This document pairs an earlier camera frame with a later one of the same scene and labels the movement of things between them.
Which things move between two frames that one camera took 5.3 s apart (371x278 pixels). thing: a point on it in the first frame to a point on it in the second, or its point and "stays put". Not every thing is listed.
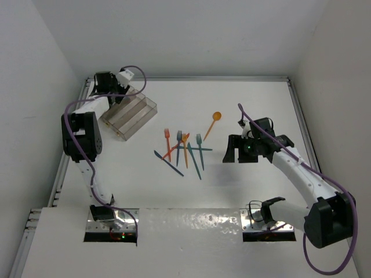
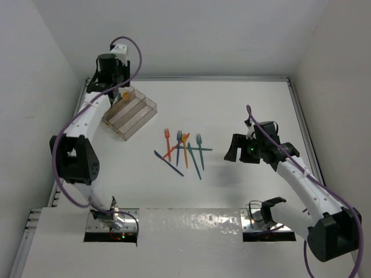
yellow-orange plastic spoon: x=217 y=116 to x=126 y=95
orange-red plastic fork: x=167 y=134 stays put
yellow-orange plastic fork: x=184 y=138 stays put
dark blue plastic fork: x=179 y=135 stays put
